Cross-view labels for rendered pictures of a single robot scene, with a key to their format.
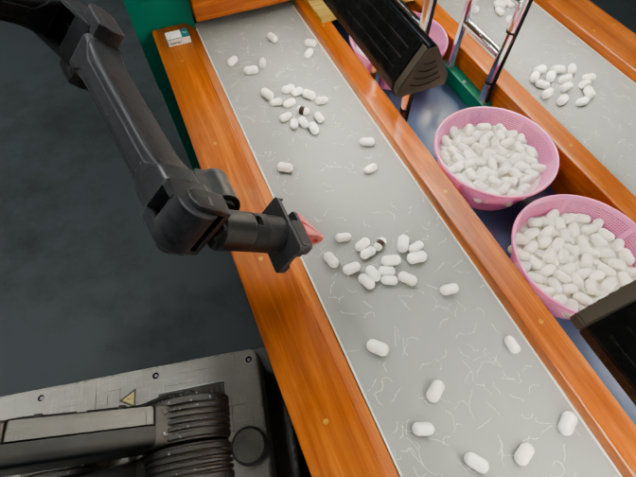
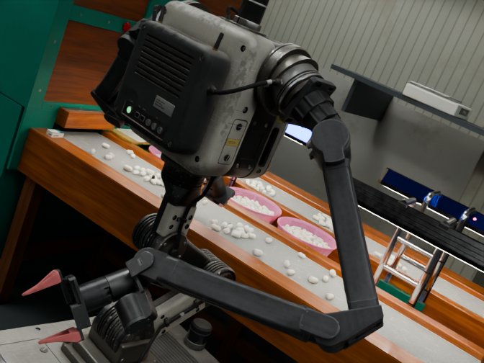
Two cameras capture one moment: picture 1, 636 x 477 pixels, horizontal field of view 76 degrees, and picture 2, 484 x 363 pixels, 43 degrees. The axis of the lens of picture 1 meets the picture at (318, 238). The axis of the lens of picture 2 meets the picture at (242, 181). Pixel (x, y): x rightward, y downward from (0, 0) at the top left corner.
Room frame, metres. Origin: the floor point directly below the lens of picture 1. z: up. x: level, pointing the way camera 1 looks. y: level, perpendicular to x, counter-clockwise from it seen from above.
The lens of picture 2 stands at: (-1.23, 1.33, 1.50)
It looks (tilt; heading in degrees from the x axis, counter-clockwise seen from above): 15 degrees down; 319
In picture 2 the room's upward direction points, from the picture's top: 22 degrees clockwise
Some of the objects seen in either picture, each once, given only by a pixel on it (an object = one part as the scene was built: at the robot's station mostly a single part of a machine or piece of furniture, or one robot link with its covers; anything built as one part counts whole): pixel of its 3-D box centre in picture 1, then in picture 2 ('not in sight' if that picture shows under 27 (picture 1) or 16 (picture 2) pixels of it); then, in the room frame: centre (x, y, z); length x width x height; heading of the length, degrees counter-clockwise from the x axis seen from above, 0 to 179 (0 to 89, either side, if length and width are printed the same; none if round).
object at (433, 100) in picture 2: not in sight; (438, 100); (1.02, -1.84, 1.43); 0.37 x 0.35 x 0.09; 11
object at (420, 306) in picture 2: not in sight; (427, 248); (0.05, -0.85, 0.90); 0.20 x 0.19 x 0.45; 23
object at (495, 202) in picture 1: (487, 163); (248, 210); (0.62, -0.39, 0.72); 0.27 x 0.27 x 0.10
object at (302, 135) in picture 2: not in sight; (259, 113); (0.98, -0.54, 1.08); 0.62 x 0.08 x 0.07; 23
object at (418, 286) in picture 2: not in sight; (402, 265); (-0.11, -0.48, 0.90); 0.20 x 0.19 x 0.45; 23
